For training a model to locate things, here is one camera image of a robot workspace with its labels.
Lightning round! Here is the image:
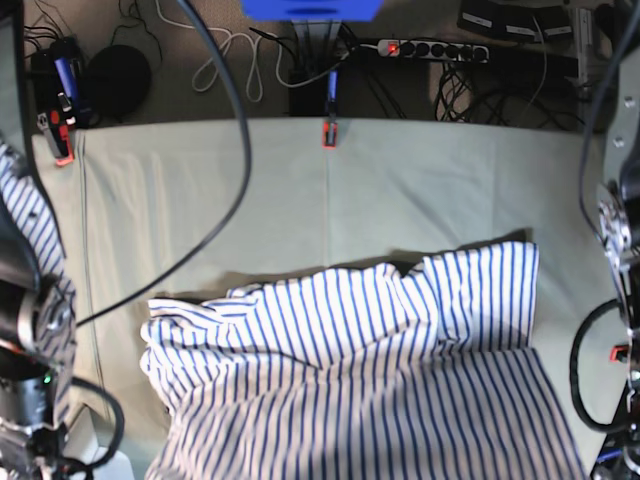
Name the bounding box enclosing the blue white striped t-shirt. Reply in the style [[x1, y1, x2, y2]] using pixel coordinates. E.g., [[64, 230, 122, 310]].
[[1, 144, 587, 479]]

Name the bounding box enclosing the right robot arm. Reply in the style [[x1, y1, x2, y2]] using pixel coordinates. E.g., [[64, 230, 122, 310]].
[[1, 1, 125, 479]]

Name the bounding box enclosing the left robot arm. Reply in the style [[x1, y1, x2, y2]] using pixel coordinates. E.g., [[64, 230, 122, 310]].
[[569, 1, 639, 479]]

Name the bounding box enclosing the red clamp at table centre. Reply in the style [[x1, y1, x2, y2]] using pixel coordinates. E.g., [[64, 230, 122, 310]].
[[322, 120, 338, 149]]

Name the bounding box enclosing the green table cloth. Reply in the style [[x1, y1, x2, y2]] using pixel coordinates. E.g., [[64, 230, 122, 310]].
[[29, 117, 640, 480]]

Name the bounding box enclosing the white power strip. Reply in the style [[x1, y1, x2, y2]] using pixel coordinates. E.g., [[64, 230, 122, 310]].
[[376, 39, 490, 64]]

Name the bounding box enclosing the blue box overhead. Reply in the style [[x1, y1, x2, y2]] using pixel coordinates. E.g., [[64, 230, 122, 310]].
[[241, 0, 383, 21]]

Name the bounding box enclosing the black round bag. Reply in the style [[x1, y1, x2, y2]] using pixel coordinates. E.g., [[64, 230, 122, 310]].
[[85, 45, 152, 121]]

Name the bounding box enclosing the red clamp at left corner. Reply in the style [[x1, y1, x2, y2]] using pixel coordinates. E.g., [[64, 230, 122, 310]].
[[37, 92, 76, 167]]

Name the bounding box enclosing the red clamp at right edge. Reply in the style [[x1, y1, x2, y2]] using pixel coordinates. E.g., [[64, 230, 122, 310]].
[[609, 344, 629, 363]]

